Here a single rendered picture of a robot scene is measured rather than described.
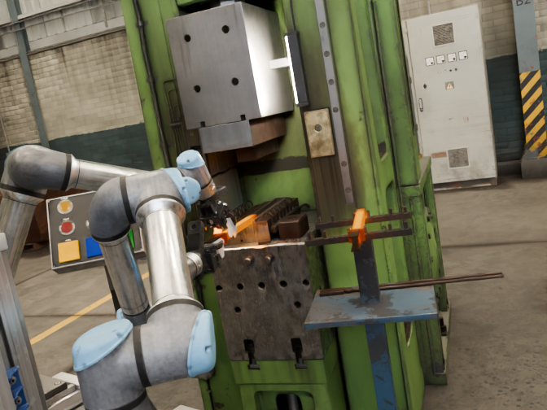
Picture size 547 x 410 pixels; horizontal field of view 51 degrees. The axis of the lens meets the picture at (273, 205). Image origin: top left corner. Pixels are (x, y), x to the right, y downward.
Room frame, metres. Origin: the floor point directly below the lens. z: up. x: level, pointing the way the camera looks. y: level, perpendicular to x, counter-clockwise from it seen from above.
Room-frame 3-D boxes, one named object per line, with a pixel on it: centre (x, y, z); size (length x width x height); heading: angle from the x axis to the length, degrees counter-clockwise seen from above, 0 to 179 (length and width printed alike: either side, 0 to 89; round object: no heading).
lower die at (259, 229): (2.29, 0.06, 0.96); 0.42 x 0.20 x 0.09; 160
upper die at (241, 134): (2.29, 0.06, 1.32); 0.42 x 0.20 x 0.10; 160
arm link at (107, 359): (1.03, 0.36, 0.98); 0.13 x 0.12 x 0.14; 98
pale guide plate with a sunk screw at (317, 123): (2.11, -0.21, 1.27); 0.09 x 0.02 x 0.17; 70
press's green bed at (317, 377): (2.28, 0.00, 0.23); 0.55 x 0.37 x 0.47; 160
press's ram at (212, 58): (2.28, 0.02, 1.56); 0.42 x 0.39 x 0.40; 160
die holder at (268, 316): (2.28, 0.00, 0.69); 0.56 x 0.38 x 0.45; 160
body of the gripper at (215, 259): (1.70, 0.25, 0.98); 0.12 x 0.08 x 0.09; 160
